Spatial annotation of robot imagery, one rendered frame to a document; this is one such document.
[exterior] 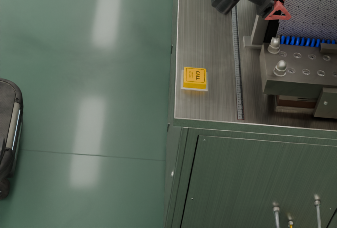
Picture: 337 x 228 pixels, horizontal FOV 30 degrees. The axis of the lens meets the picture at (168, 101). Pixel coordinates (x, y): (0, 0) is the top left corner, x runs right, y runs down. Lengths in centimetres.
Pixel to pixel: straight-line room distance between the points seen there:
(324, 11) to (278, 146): 43
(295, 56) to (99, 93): 142
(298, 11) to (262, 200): 68
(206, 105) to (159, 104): 121
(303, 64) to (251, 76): 19
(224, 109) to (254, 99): 10
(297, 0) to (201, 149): 54
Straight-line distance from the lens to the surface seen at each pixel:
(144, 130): 298
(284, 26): 196
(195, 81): 192
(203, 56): 204
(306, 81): 186
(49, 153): 289
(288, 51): 193
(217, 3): 186
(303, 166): 206
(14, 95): 281
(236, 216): 229
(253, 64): 205
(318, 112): 192
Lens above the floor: 229
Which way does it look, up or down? 47 degrees down
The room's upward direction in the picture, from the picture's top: 7 degrees clockwise
